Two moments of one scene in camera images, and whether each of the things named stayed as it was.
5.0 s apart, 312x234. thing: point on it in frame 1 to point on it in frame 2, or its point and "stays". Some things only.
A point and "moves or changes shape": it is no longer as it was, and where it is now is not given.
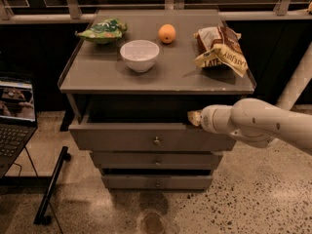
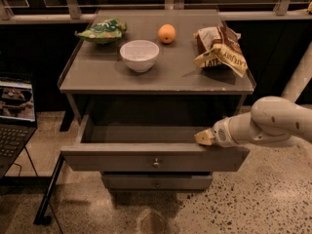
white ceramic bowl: (139, 55) stays
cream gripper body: (207, 119) to (220, 133)
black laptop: (18, 120) stays
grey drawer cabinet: (131, 81) stays
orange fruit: (167, 33) stays
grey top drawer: (147, 137) moves or changes shape
